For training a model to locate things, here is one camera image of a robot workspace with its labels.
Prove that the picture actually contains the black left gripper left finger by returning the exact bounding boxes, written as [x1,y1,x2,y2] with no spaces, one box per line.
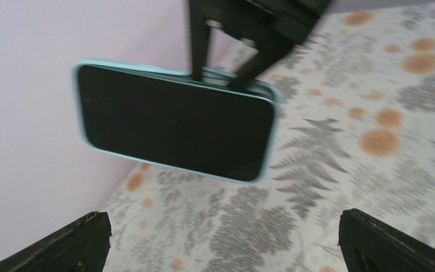
[0,211,112,271]

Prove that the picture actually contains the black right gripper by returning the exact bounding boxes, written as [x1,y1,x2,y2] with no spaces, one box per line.
[188,0,332,89]

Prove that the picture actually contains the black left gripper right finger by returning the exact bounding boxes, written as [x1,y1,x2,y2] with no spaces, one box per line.
[338,209,435,272]

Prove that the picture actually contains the phone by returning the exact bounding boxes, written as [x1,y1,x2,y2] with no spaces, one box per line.
[72,59,282,184]

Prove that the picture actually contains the floral patterned table mat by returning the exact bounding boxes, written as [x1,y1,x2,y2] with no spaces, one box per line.
[104,3,435,271]

